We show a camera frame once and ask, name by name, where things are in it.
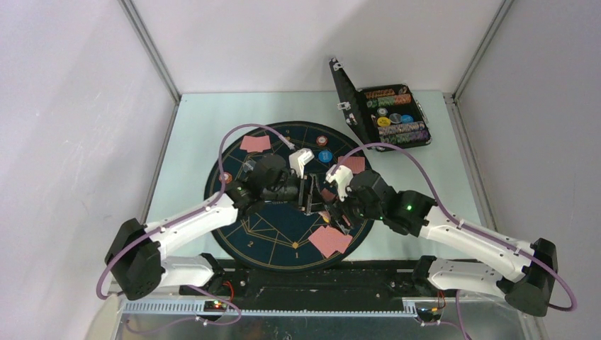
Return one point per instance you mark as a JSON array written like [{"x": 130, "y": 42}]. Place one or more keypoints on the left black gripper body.
[{"x": 290, "y": 190}]

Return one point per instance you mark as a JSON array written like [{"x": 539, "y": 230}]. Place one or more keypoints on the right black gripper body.
[{"x": 353, "y": 209}]

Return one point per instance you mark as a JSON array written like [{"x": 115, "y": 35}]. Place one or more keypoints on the clear dealer button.
[{"x": 249, "y": 166}]

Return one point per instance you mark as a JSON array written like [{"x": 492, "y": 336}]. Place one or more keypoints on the pink dealt card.
[
  {"x": 355, "y": 164},
  {"x": 339, "y": 241},
  {"x": 246, "y": 143}
]

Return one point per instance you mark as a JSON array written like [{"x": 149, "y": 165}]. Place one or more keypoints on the pink playing card deck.
[{"x": 337, "y": 220}]

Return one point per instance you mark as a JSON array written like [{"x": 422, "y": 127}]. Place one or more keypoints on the blue small blind button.
[{"x": 325, "y": 156}]

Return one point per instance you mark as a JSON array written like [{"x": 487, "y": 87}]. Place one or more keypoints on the red poker chip stack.
[{"x": 321, "y": 141}]

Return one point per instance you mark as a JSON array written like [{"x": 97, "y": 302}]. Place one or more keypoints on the pink card mid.
[{"x": 327, "y": 195}]

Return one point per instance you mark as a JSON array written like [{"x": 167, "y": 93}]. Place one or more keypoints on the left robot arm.
[{"x": 141, "y": 257}]

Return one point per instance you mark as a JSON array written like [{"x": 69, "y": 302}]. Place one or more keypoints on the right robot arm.
[{"x": 521, "y": 273}]

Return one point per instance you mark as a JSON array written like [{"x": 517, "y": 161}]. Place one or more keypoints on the round dark poker mat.
[{"x": 276, "y": 237}]

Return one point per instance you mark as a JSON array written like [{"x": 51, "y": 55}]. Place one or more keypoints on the yellow button in case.
[{"x": 383, "y": 122}]

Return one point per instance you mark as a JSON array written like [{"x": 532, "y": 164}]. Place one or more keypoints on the black poker chip case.
[{"x": 388, "y": 114}]

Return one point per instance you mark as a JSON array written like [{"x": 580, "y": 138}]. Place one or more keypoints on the blue button in case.
[{"x": 405, "y": 119}]

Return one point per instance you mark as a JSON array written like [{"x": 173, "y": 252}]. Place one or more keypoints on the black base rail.
[{"x": 349, "y": 286}]

